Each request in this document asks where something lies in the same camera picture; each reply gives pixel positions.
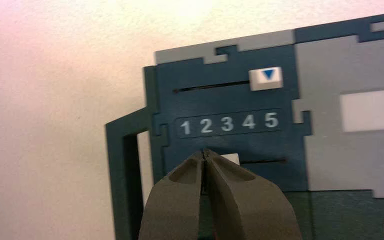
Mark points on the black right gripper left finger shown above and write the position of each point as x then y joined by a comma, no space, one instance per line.
175,208

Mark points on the white slider knob blue triangle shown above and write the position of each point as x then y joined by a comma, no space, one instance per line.
266,82

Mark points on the plain white slider knob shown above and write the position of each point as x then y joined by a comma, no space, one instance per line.
233,158

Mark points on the dark teal grey control box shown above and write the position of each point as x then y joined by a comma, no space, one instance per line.
328,165

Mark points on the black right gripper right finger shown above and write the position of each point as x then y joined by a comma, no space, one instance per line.
245,212

